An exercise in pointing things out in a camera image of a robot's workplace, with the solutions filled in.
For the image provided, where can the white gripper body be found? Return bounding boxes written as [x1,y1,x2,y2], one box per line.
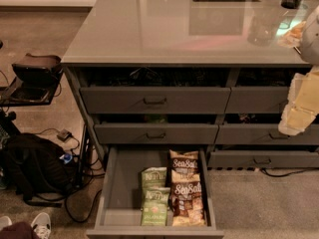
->
[278,73,305,136]

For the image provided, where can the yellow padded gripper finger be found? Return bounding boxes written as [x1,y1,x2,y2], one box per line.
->
[295,73,319,114]
[287,107,315,129]

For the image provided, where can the green jalapeno chip bag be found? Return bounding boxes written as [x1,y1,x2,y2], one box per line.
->
[142,167,166,188]
[141,187,170,226]

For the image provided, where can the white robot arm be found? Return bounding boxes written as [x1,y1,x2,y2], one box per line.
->
[278,7,319,135]

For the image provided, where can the top right grey drawer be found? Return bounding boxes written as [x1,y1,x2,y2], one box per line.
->
[225,87,288,114]

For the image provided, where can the grey drawer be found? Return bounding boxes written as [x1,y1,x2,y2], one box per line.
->
[215,123,319,145]
[80,87,230,115]
[207,150,319,168]
[225,87,288,114]
[94,122,218,144]

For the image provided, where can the middle right grey drawer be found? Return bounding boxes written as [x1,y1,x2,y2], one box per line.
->
[215,123,319,145]

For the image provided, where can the bottom right grey drawer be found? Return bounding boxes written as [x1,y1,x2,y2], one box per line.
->
[207,150,319,168]

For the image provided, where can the brown sea salt bag rear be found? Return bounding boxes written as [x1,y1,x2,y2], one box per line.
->
[169,150,199,174]

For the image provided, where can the brown sea salt bag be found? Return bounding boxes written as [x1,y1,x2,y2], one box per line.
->
[171,182,205,226]
[169,150,199,174]

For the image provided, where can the grey drawer cabinet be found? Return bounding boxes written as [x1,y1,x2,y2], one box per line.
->
[63,0,319,239]

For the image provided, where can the brown sea salt bag front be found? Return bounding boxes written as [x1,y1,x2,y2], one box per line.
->
[171,182,205,226]

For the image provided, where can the middle left grey drawer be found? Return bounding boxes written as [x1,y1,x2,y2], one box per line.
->
[94,122,218,144]

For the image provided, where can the green jalapeno chip bag front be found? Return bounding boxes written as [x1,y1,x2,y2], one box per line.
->
[141,187,170,226]

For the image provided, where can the top left grey drawer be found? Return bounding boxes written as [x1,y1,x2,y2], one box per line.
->
[80,87,230,115]

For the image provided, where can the open bottom left drawer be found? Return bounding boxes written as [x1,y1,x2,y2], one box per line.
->
[87,146,224,239]

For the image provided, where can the black power adapter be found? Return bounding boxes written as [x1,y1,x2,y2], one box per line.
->
[57,129,72,142]

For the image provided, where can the black backpack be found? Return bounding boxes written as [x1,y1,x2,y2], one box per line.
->
[1,133,73,200]

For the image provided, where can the right white sneaker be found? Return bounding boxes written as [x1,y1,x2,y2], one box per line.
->
[31,212,52,239]

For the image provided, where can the white sneaker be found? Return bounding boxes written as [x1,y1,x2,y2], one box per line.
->
[0,216,12,231]
[31,212,52,239]

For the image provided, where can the left white sneaker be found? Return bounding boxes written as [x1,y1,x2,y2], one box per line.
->
[0,216,12,231]

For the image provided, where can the black floor cables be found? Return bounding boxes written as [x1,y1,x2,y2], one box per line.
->
[33,126,106,224]

